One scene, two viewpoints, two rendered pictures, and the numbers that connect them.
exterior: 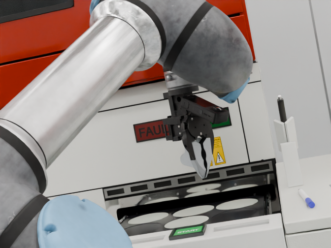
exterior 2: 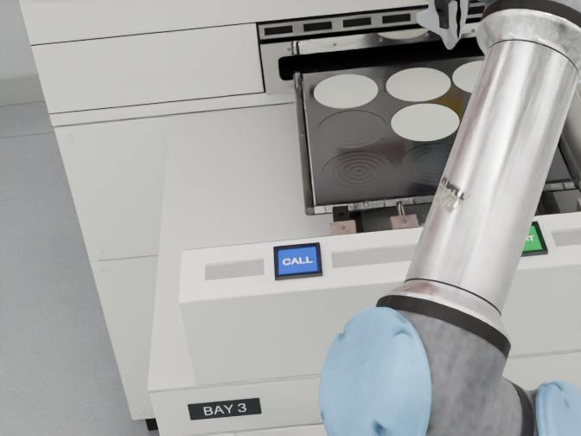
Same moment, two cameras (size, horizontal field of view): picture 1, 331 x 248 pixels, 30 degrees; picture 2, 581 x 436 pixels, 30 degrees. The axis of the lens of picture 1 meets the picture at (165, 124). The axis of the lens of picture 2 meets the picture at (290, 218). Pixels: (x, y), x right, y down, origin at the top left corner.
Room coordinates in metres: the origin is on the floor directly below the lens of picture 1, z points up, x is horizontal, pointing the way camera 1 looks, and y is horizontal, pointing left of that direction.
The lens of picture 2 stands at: (0.06, 0.39, 1.79)
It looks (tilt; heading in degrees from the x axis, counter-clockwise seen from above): 38 degrees down; 352
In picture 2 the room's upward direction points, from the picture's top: 7 degrees counter-clockwise
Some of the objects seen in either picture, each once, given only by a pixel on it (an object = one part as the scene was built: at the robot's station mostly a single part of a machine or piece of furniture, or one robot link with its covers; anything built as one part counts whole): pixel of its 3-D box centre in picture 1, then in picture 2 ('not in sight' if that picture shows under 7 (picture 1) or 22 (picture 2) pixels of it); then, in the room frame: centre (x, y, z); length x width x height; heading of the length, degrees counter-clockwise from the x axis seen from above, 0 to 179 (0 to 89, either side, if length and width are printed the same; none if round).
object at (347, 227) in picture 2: not in sight; (345, 247); (1.11, 0.18, 0.89); 0.08 x 0.03 x 0.03; 170
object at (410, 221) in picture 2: not in sight; (407, 241); (1.10, 0.10, 0.89); 0.08 x 0.03 x 0.03; 170
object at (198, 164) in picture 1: (190, 160); (435, 22); (1.41, -0.04, 1.03); 0.06 x 0.03 x 0.09; 43
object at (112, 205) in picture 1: (191, 204); (398, 54); (1.56, -0.02, 0.89); 0.44 x 0.02 x 0.10; 80
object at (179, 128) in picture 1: (185, 113); not in sight; (1.43, -0.05, 1.13); 0.09 x 0.08 x 0.12; 43
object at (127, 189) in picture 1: (186, 179); (396, 17); (1.57, -0.03, 0.96); 0.44 x 0.01 x 0.02; 80
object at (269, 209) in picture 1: (268, 210); (548, 112); (1.32, -0.18, 0.90); 0.37 x 0.01 x 0.01; 170
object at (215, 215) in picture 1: (186, 223); (424, 123); (1.35, 0.00, 0.90); 0.34 x 0.34 x 0.01; 80
